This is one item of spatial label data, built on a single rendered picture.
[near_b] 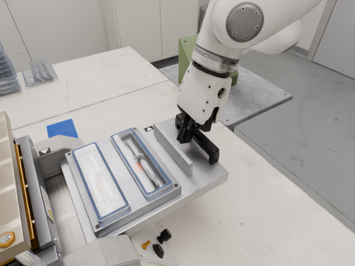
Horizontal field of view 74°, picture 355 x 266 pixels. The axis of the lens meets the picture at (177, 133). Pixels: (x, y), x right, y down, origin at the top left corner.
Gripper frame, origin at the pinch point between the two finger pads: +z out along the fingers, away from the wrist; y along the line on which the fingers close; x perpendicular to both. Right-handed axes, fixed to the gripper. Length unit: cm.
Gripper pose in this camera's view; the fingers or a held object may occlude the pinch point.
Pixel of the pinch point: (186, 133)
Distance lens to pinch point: 51.9
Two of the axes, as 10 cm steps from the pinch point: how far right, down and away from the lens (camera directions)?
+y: -5.3, -5.7, 6.2
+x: -8.0, 0.9, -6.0
